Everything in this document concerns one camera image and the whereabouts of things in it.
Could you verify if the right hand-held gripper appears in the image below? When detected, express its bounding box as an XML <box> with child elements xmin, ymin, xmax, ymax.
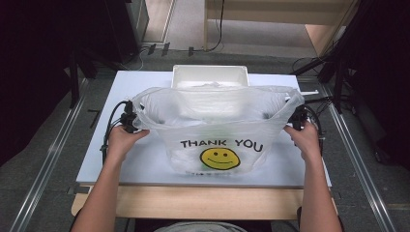
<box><xmin>288</xmin><ymin>90</ymin><xmax>320</xmax><ymax>131</ymax></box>

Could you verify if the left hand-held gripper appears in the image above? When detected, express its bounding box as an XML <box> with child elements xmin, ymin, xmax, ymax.
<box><xmin>120</xmin><ymin>100</ymin><xmax>140</xmax><ymax>134</ymax></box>

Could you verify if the white smiley plastic bag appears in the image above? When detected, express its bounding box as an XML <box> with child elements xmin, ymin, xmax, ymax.
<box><xmin>131</xmin><ymin>82</ymin><xmax>306</xmax><ymax>178</ymax></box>

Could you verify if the white plastic bin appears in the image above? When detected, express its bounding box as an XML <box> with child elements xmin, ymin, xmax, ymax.
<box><xmin>170</xmin><ymin>64</ymin><xmax>250</xmax><ymax>90</ymax></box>

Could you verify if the person's left hand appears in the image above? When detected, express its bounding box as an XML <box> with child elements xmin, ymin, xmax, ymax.
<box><xmin>105</xmin><ymin>124</ymin><xmax>151</xmax><ymax>162</ymax></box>

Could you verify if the person's right hand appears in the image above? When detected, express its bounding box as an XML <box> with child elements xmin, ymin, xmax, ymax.
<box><xmin>282</xmin><ymin>121</ymin><xmax>324</xmax><ymax>162</ymax></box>

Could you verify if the black metal stand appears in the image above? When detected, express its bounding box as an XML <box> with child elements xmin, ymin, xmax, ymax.
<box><xmin>66</xmin><ymin>47</ymin><xmax>99</xmax><ymax>109</ymax></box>
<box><xmin>291</xmin><ymin>0</ymin><xmax>366</xmax><ymax>114</ymax></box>

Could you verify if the dark cabinet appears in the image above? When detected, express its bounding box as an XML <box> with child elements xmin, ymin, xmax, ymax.
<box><xmin>104</xmin><ymin>0</ymin><xmax>150</xmax><ymax>64</ymax></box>

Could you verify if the light wooden desk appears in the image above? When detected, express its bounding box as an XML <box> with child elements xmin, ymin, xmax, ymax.
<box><xmin>202</xmin><ymin>0</ymin><xmax>360</xmax><ymax>58</ymax></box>

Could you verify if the wooden table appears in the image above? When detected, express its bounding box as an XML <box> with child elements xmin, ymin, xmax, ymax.
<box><xmin>71</xmin><ymin>185</ymin><xmax>339</xmax><ymax>222</ymax></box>

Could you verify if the person's grey shirt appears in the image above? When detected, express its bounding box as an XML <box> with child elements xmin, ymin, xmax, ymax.
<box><xmin>154</xmin><ymin>221</ymin><xmax>249</xmax><ymax>232</ymax></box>

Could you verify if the left hand-held gripper cable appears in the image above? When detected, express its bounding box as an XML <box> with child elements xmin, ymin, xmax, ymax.
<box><xmin>100</xmin><ymin>100</ymin><xmax>130</xmax><ymax>163</ymax></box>

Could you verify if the hand-held gripper cable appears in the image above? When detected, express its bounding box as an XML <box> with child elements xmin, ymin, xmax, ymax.
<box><xmin>305</xmin><ymin>105</ymin><xmax>325</xmax><ymax>157</ymax></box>
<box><xmin>100</xmin><ymin>100</ymin><xmax>130</xmax><ymax>163</ymax></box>

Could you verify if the right hand-held gripper cable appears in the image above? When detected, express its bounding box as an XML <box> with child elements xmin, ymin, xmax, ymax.
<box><xmin>305</xmin><ymin>105</ymin><xmax>325</xmax><ymax>157</ymax></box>

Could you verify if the black floor cable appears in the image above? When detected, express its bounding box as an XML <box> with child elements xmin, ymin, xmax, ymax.
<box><xmin>303</xmin><ymin>96</ymin><xmax>335</xmax><ymax>106</ymax></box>

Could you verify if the metal floor rail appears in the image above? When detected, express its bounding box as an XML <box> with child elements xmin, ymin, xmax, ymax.
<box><xmin>9</xmin><ymin>78</ymin><xmax>90</xmax><ymax>232</ymax></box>
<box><xmin>322</xmin><ymin>83</ymin><xmax>398</xmax><ymax>232</ymax></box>

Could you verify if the black hanging cable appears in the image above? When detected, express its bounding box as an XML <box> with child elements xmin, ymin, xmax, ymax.
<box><xmin>207</xmin><ymin>0</ymin><xmax>226</xmax><ymax>53</ymax></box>

